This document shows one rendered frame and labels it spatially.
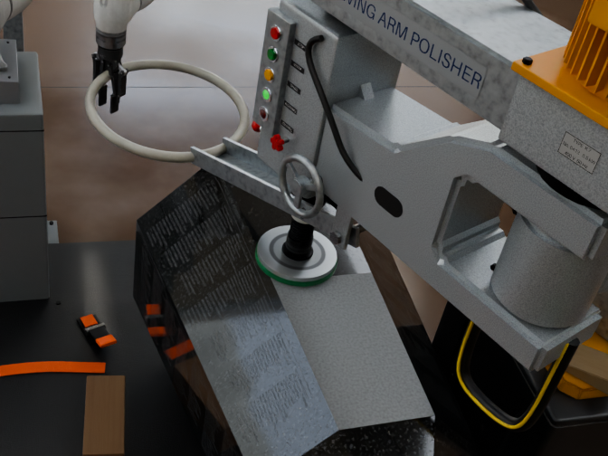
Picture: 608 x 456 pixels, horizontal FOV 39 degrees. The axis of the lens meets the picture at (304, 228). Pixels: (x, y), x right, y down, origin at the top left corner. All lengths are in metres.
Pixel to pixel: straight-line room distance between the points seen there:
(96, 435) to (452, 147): 1.52
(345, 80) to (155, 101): 2.62
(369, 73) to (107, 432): 1.39
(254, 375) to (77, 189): 1.85
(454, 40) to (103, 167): 2.57
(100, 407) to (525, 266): 1.57
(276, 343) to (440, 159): 0.70
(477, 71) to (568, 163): 0.23
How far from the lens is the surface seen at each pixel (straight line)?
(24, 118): 2.77
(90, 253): 3.43
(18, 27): 3.86
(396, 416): 1.98
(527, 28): 1.62
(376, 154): 1.76
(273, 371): 2.08
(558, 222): 1.51
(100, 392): 2.79
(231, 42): 5.02
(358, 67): 1.85
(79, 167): 3.90
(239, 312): 2.23
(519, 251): 1.59
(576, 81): 1.43
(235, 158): 2.47
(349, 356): 2.06
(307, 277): 2.19
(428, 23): 1.58
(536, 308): 1.62
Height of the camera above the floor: 2.29
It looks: 38 degrees down
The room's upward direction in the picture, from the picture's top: 12 degrees clockwise
